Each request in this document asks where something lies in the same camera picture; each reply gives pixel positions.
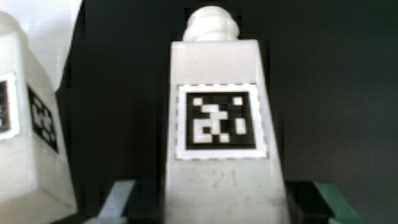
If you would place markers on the translucent gripper left finger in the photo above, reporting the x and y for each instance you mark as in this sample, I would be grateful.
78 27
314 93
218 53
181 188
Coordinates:
131 206

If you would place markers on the white marker base plate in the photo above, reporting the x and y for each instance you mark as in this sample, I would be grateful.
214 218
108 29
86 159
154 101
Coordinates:
47 18

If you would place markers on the white table leg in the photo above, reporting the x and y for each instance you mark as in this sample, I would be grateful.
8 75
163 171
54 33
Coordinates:
225 186
37 186

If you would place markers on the translucent gripper right finger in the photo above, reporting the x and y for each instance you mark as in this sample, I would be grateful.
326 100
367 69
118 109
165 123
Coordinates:
319 205

